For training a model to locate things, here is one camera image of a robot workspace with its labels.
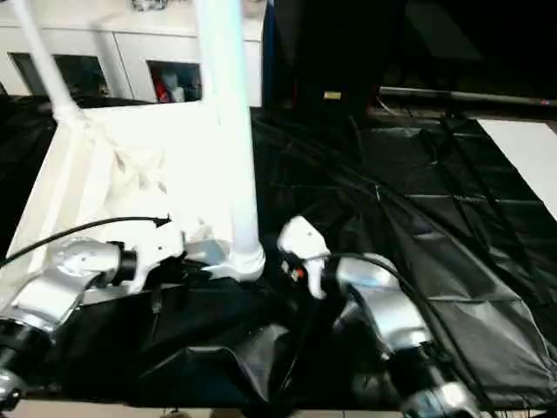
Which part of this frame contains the white plastic table top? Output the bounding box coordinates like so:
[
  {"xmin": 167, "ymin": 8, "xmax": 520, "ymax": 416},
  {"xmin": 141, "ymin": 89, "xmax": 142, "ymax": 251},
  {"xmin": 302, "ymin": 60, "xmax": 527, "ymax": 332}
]
[{"xmin": 6, "ymin": 99, "xmax": 267, "ymax": 302}]

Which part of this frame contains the white plastic table leg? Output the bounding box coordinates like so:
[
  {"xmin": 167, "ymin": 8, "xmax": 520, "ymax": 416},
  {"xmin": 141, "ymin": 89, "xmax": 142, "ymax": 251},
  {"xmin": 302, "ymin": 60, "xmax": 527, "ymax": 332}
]
[
  {"xmin": 194, "ymin": 0, "xmax": 267, "ymax": 284},
  {"xmin": 12, "ymin": 0, "xmax": 86, "ymax": 125}
]

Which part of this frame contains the black plastic mat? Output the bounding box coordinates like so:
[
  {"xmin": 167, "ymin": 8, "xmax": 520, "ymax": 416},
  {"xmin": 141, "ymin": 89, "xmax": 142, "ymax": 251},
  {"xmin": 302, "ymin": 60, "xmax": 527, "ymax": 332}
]
[{"xmin": 0, "ymin": 93, "xmax": 557, "ymax": 413}]

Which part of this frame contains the tall black cabinet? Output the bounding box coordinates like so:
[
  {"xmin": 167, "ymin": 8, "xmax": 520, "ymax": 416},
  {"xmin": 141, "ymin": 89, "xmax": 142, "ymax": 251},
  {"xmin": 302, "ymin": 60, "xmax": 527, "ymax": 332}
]
[{"xmin": 260, "ymin": 0, "xmax": 384, "ymax": 117}]

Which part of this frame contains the white cabinet with glass doors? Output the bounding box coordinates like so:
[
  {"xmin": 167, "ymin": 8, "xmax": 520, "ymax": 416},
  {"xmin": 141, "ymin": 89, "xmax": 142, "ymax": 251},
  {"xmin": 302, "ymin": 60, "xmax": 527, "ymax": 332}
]
[{"xmin": 0, "ymin": 0, "xmax": 265, "ymax": 105}]

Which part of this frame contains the black horizontal bar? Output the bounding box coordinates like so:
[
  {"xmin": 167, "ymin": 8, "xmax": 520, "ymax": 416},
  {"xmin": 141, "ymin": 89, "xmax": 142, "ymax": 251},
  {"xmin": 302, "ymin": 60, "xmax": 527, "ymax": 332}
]
[{"xmin": 379, "ymin": 85, "xmax": 557, "ymax": 108}]

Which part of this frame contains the white flat board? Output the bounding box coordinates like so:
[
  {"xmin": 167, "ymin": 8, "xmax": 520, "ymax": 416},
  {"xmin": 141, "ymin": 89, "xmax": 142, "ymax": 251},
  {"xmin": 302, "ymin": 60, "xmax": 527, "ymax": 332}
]
[{"xmin": 476, "ymin": 118, "xmax": 557, "ymax": 201}]

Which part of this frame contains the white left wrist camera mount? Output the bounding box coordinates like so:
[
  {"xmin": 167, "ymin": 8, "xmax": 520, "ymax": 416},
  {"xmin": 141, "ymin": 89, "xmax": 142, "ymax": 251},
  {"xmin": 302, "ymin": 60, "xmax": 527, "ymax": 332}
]
[{"xmin": 130, "ymin": 224, "xmax": 188, "ymax": 297}]

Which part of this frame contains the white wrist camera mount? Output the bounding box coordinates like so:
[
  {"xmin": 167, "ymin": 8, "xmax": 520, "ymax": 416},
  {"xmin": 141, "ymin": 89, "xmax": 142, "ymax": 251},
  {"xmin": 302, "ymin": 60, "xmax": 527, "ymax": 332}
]
[
  {"xmin": 277, "ymin": 216, "xmax": 331, "ymax": 300},
  {"xmin": 130, "ymin": 224, "xmax": 188, "ymax": 297}
]

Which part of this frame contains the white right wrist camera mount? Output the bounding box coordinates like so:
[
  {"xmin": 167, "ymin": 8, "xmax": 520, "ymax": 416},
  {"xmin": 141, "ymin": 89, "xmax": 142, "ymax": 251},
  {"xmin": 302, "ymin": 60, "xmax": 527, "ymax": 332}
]
[{"xmin": 277, "ymin": 216, "xmax": 331, "ymax": 300}]

